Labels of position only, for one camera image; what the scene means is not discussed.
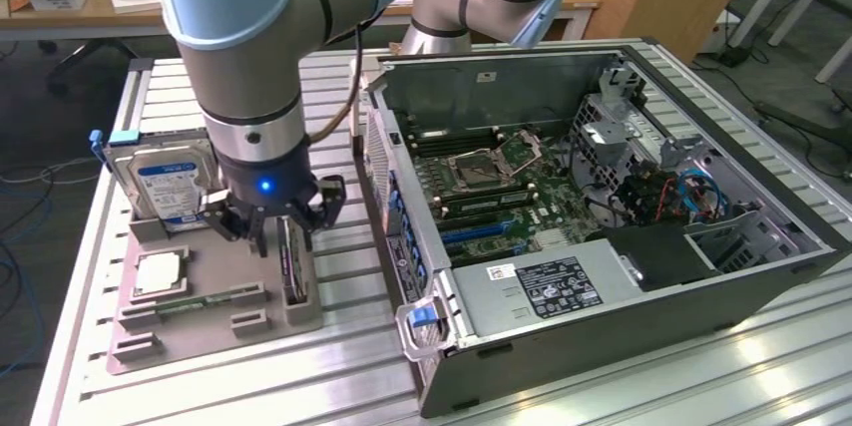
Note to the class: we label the silver CPU chip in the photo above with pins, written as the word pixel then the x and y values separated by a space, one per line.
pixel 161 274

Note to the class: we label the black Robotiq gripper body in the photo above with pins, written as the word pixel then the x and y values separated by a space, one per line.
pixel 266 181

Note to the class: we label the metal socket cover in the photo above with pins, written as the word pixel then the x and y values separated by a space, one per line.
pixel 530 146

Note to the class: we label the silver metal disk bay cage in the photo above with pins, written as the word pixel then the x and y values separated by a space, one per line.
pixel 609 134

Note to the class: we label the RAM stick with white label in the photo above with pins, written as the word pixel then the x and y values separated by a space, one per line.
pixel 493 200

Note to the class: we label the silver chipset heatsink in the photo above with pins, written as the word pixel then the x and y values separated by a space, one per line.
pixel 553 239

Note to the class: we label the black RAM slot white clips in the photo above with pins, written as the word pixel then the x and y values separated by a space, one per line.
pixel 453 132
pixel 457 143

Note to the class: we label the hard disk with blue rails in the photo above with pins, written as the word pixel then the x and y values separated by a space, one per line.
pixel 161 181

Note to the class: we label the CPU socket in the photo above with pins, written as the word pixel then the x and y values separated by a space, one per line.
pixel 477 174

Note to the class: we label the green motherboard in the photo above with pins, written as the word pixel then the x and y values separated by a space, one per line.
pixel 519 226

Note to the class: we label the white table frame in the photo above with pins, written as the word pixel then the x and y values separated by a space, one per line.
pixel 766 2

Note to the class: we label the black power adapter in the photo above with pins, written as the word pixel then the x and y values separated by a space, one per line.
pixel 733 55

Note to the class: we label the black open PC case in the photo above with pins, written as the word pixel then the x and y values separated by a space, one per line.
pixel 599 346

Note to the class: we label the green RAM stick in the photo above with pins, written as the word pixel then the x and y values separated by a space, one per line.
pixel 194 303

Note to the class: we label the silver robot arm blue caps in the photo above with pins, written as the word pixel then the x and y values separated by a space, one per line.
pixel 254 72

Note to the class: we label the grey-brown parts rack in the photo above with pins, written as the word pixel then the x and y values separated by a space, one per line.
pixel 214 266

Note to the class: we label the grey power supply unit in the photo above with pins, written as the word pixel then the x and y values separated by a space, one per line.
pixel 486 306

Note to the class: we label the black floor stand base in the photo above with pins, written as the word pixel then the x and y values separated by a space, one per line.
pixel 802 117

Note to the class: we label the silver perforated disk bay bracket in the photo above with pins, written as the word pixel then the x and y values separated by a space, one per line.
pixel 746 231

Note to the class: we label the black office chair base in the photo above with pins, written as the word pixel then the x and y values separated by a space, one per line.
pixel 81 64

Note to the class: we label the blue expansion slot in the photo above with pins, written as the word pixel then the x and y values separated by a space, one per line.
pixel 470 230

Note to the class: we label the GPU graphics card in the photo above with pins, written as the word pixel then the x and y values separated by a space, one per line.
pixel 293 271

